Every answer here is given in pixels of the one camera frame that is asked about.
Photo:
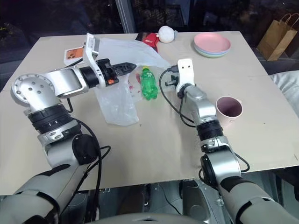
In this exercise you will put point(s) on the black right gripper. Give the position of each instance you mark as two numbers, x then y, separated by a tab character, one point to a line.
172	81

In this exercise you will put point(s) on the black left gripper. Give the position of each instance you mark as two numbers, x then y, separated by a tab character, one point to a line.
107	71

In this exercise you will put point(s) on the transparent plastic bag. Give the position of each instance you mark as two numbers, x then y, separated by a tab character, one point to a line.
116	105

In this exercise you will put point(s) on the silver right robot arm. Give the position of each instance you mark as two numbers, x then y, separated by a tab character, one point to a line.
224	161

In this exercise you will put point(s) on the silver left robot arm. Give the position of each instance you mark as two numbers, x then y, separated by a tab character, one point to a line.
63	80

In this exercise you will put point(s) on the brown paper bag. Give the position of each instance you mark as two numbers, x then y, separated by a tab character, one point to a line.
276	42
294	25

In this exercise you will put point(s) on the green plastic soda bottle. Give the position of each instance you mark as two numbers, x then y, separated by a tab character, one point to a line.
148	82

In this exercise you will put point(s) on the red package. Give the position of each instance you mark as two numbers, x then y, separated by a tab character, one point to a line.
150	39

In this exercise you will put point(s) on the white plush ball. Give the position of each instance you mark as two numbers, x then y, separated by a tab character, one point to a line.
166	34

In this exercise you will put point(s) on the light blue plastic plate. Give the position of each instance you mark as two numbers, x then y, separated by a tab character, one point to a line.
213	56

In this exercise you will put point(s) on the light green plastic plate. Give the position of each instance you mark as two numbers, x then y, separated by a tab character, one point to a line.
213	53

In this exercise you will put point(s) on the white phone box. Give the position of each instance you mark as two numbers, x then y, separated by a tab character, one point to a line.
74	54

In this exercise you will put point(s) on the pink plastic plate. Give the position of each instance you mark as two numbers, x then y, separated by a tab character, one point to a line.
211	40

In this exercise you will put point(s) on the pink mug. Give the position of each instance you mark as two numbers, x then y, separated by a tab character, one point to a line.
230	114

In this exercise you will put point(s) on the white cushion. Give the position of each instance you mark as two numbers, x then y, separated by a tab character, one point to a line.
288	86

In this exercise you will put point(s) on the silver machine housing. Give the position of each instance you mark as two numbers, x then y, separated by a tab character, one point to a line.
198	198

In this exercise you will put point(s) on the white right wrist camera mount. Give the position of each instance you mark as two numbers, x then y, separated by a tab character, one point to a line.
185	74

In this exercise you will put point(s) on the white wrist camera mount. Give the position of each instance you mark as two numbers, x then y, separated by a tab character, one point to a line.
91	51
185	74

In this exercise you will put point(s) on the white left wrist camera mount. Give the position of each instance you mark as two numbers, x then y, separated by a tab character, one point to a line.
91	51

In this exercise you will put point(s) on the grey metal post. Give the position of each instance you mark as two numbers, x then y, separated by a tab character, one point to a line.
127	16

